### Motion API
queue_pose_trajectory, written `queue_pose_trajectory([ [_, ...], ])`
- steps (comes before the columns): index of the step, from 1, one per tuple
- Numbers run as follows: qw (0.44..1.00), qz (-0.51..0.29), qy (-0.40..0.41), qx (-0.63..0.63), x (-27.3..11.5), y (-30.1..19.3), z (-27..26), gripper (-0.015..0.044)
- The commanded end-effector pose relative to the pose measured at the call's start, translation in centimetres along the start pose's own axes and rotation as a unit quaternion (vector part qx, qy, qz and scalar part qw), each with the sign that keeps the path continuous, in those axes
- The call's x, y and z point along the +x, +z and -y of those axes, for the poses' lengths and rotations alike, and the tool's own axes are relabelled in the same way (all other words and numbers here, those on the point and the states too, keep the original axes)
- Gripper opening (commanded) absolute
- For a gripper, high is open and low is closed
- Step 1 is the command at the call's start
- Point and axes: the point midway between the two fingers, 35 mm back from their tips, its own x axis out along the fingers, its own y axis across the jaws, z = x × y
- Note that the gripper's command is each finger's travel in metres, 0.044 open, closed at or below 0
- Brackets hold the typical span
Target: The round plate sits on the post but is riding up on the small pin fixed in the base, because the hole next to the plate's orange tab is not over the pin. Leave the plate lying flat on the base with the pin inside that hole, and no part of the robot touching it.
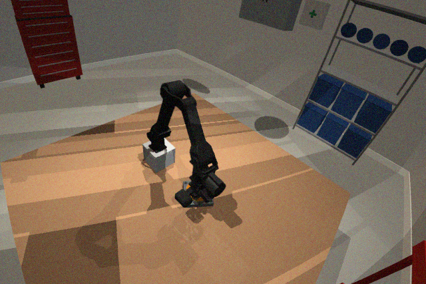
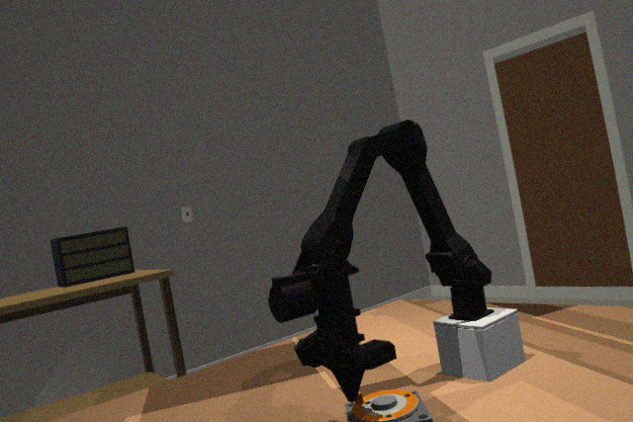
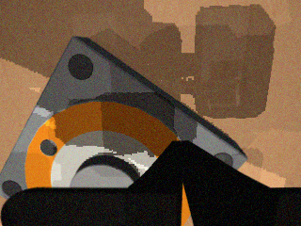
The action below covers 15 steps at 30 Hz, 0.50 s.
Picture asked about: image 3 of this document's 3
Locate orange round plate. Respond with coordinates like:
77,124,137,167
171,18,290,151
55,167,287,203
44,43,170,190
24,98,182,188

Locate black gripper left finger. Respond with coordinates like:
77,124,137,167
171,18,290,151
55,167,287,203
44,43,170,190
0,140,183,226

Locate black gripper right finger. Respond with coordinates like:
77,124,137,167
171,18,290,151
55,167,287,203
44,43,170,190
181,140,301,226

